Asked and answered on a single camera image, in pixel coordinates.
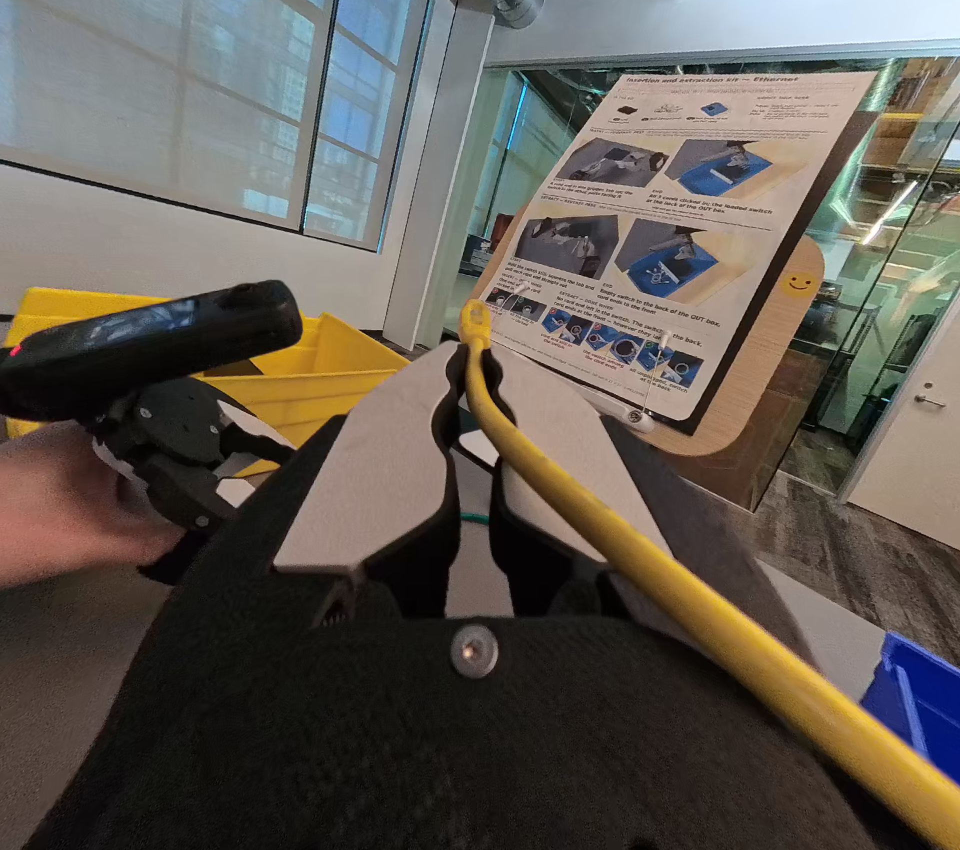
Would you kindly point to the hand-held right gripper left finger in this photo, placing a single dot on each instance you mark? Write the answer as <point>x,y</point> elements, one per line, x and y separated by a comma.
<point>375,475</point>

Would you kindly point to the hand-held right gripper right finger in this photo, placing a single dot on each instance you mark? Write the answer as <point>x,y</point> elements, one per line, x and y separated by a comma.
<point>555,422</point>

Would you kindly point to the person's left hand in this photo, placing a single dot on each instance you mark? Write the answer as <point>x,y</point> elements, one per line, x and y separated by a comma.
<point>60,512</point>

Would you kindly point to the yellow plastic bin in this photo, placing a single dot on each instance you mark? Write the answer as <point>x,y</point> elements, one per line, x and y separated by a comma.
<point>330,370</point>

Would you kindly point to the wooden display board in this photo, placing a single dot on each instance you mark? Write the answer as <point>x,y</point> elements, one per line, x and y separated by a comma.
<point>772,370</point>

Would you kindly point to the printed instruction sheet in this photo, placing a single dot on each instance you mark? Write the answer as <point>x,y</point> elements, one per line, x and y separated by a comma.
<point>675,227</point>

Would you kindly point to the yellow smiley sticker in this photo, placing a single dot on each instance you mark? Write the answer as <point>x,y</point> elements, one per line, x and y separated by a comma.
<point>799,282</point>

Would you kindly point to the large window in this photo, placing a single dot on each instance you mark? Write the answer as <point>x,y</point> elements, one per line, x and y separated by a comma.
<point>187,40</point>

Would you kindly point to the white door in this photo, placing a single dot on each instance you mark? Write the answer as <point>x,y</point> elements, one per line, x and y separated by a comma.
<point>915,460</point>

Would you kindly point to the glass partition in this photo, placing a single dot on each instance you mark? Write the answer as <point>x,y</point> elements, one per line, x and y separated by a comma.
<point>885,190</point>

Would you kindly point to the blue plastic bin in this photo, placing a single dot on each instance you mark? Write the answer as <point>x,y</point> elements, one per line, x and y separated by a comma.
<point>922,700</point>

